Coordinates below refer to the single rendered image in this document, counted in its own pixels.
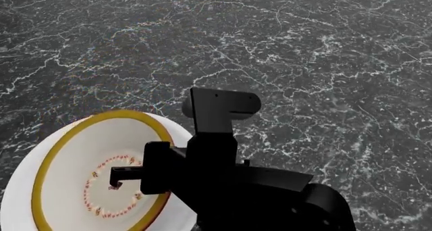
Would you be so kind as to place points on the white bowl with yellow rim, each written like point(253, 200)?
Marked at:
point(84, 145)

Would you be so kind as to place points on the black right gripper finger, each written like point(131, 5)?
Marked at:
point(156, 165)

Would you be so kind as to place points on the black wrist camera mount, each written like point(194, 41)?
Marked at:
point(219, 109)

